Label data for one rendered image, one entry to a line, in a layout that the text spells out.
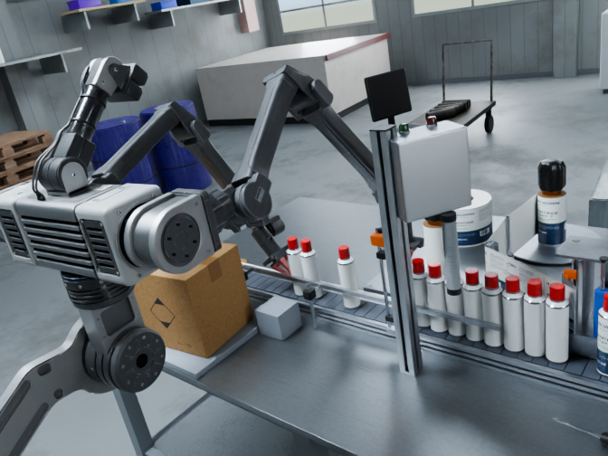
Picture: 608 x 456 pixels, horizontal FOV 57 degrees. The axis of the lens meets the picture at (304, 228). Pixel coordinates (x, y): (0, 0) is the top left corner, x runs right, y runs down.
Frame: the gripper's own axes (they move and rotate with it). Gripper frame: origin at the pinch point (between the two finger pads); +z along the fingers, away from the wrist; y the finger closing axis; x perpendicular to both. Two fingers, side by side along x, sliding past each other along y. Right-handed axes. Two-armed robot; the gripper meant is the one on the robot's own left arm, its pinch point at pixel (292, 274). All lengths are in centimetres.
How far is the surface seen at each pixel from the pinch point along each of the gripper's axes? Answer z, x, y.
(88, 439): -3, 152, -42
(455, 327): 40, -45, -3
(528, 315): 46, -66, -3
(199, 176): -166, 332, 249
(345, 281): 12.5, -21.7, -3.0
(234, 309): -2.1, 4.4, -23.8
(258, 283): -5.6, 16.4, -1.8
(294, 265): -1.6, -7.4, -3.0
